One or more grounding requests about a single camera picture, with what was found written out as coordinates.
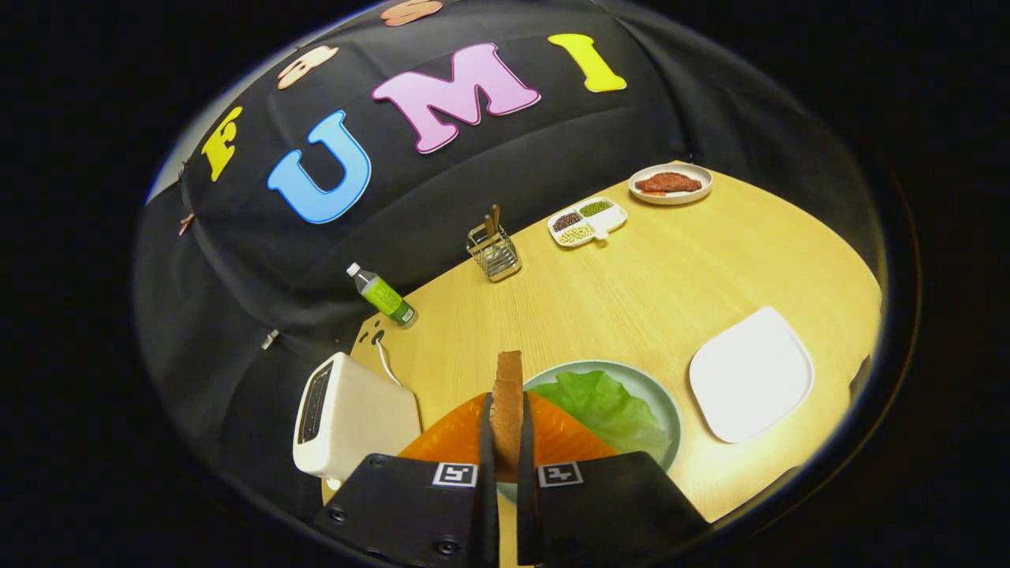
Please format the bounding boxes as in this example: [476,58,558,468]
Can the metal wire utensil holder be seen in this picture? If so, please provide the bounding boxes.
[466,223,522,283]

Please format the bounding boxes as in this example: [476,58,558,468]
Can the black backdrop cloth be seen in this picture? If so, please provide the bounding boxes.
[133,0,888,514]

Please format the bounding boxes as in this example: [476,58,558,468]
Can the white toaster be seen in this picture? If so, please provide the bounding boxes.
[293,352,422,482]

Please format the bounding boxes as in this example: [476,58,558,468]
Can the white toaster cable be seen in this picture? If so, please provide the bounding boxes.
[376,339,403,387]

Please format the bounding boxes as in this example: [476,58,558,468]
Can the white divided dish of beans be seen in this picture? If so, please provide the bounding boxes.
[547,196,629,249]

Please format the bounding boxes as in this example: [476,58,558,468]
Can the round white meat plate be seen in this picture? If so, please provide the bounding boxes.
[628,163,714,207]

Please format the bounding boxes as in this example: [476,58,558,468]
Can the round grey-green plate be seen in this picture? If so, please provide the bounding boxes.
[496,360,683,506]

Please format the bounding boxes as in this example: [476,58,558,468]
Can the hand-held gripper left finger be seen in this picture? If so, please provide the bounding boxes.
[309,392,499,568]

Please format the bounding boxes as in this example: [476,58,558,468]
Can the green label drink bottle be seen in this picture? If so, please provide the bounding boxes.
[346,263,419,329]

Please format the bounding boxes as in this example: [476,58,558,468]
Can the white square plate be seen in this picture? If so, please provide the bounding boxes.
[689,306,815,444]

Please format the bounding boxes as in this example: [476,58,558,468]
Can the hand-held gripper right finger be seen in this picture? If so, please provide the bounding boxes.
[517,390,711,567]

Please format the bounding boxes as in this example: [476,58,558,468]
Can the green lettuce leaf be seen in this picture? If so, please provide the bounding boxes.
[530,370,670,462]

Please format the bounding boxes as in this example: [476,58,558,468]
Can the white bread slice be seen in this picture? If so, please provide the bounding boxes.
[489,350,526,484]

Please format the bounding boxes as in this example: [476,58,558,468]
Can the red meat slice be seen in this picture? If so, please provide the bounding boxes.
[634,172,702,195]

